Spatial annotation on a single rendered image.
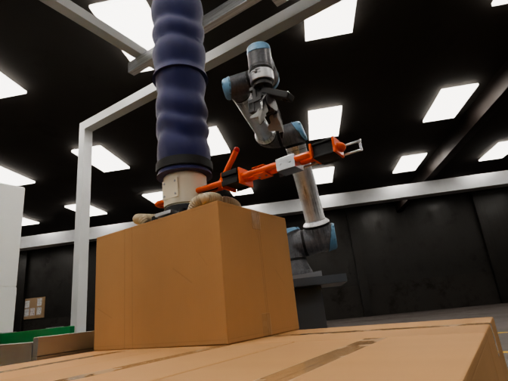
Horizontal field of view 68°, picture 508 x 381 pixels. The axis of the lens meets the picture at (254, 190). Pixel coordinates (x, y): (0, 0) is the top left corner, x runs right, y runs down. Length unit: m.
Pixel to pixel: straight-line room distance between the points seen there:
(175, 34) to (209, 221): 0.90
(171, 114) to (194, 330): 0.82
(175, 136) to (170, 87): 0.22
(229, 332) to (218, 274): 0.16
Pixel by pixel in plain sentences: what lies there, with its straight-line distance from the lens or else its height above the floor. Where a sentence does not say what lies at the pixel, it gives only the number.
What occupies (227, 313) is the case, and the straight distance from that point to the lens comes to 1.08.
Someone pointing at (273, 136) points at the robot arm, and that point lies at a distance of 2.02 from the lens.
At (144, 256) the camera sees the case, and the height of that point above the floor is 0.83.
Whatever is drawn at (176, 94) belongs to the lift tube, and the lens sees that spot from 1.58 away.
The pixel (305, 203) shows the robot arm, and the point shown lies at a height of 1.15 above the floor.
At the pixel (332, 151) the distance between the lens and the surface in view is 1.15.
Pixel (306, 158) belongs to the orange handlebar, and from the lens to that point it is 1.20.
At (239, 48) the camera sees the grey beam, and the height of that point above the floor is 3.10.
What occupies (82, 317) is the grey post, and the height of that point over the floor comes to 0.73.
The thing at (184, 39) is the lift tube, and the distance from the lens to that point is 1.72.
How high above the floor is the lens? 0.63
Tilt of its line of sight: 17 degrees up
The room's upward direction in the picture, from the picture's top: 6 degrees counter-clockwise
